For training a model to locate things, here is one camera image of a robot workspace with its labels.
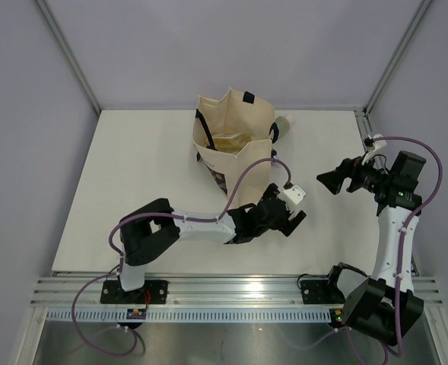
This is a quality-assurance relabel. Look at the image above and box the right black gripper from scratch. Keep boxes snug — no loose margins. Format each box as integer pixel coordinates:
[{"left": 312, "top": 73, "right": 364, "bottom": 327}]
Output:
[{"left": 317, "top": 151, "right": 393, "bottom": 195}]

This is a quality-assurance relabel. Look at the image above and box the green bottle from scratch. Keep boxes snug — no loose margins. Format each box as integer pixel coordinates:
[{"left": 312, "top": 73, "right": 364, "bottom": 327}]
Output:
[{"left": 274, "top": 115, "right": 295, "bottom": 141}]

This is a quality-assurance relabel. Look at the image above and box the clear amber soap bottle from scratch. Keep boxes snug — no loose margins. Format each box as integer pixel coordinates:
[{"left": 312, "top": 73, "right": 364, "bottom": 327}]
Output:
[{"left": 212, "top": 132, "right": 252, "bottom": 154}]

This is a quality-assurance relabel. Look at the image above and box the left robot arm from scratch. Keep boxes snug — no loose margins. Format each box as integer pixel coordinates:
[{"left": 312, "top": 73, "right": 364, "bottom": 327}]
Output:
[{"left": 109, "top": 183, "right": 307, "bottom": 303}]

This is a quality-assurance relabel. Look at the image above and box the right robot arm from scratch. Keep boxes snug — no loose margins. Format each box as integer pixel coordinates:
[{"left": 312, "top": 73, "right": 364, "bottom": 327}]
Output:
[{"left": 316, "top": 151, "right": 426, "bottom": 346}]

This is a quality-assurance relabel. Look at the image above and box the cream canvas tote bag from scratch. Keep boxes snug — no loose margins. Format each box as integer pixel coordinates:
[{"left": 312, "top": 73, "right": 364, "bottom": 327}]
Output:
[{"left": 192, "top": 89, "right": 275, "bottom": 208}]

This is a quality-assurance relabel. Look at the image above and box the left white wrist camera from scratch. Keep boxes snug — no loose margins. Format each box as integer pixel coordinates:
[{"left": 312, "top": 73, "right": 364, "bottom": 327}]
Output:
[{"left": 278, "top": 184, "right": 307, "bottom": 215}]

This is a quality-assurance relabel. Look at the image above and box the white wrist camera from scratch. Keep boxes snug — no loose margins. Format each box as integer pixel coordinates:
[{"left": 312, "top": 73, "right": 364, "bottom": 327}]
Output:
[
  {"left": 361, "top": 134, "right": 387, "bottom": 165},
  {"left": 278, "top": 184, "right": 307, "bottom": 215}
]

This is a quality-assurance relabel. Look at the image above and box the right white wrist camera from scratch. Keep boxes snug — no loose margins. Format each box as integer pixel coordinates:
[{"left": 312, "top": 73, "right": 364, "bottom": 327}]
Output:
[{"left": 361, "top": 134, "right": 387, "bottom": 165}]

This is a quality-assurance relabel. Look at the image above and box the right side aluminium rail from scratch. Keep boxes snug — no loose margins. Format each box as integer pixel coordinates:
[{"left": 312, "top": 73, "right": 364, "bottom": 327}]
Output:
[{"left": 354, "top": 109, "right": 418, "bottom": 277}]

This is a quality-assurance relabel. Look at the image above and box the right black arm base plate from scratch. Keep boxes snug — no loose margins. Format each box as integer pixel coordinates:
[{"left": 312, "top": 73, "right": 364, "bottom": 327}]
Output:
[{"left": 298, "top": 278, "right": 332, "bottom": 305}]

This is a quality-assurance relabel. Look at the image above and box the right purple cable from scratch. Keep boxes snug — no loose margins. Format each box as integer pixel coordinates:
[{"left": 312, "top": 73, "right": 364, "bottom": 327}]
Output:
[{"left": 375, "top": 135, "right": 445, "bottom": 357}]

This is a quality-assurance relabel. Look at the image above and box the right aluminium frame post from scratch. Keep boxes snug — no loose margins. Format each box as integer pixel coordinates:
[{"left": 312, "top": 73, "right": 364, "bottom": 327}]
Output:
[{"left": 363, "top": 0, "right": 434, "bottom": 116}]

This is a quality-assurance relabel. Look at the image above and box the aluminium frame post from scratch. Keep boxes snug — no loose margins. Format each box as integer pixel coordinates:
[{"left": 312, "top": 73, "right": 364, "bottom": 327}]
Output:
[
  {"left": 33, "top": 0, "right": 103, "bottom": 117},
  {"left": 363, "top": 0, "right": 434, "bottom": 116}
]

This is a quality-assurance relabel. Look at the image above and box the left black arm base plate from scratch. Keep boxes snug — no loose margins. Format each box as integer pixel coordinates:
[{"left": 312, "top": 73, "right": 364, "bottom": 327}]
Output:
[{"left": 100, "top": 280, "right": 169, "bottom": 305}]

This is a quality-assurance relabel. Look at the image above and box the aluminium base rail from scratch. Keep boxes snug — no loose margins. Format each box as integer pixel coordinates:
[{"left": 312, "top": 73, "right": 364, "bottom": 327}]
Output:
[{"left": 28, "top": 276, "right": 444, "bottom": 309}]

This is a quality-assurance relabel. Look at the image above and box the white slotted cable duct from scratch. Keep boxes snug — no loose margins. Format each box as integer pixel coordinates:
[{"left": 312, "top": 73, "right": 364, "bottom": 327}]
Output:
[{"left": 46, "top": 307, "right": 332, "bottom": 323}]

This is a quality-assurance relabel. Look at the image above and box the left aluminium frame post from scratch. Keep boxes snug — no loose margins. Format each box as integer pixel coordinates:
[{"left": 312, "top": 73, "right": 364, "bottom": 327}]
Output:
[{"left": 33, "top": 0, "right": 103, "bottom": 117}]

